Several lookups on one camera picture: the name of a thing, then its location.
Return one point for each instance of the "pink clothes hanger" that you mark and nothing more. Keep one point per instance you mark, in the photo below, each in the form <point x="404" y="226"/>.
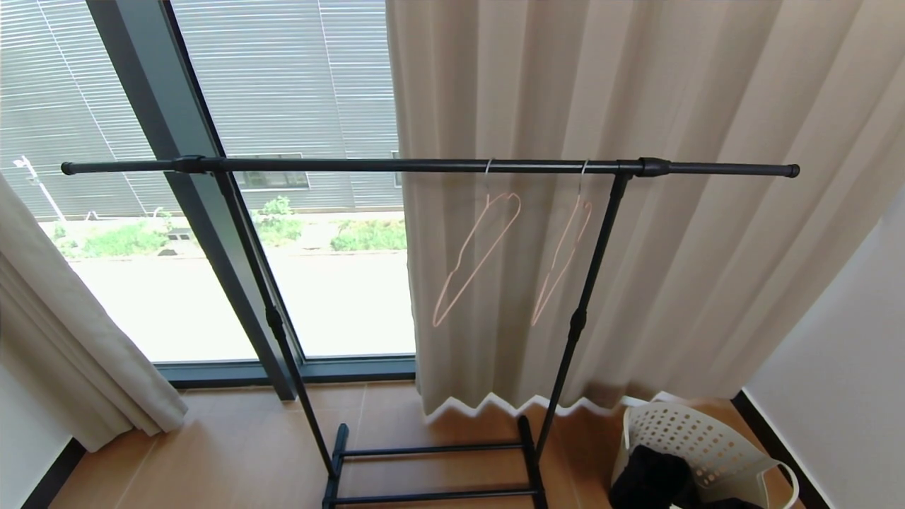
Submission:
<point x="478" y="268"/>
<point x="562" y="267"/>

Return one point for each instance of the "black clothes rack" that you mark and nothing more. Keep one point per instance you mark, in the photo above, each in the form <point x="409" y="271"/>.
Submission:
<point x="353" y="165"/>

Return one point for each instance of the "heap of clothes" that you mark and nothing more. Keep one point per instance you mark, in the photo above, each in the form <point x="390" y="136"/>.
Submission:
<point x="654" y="477"/>

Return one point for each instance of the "white laundry basket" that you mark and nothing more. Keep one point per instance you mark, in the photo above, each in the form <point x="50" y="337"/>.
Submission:
<point x="700" y="438"/>

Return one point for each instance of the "beige curtain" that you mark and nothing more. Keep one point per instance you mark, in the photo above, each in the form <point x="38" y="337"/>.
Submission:
<point x="63" y="339"/>
<point x="707" y="85"/>

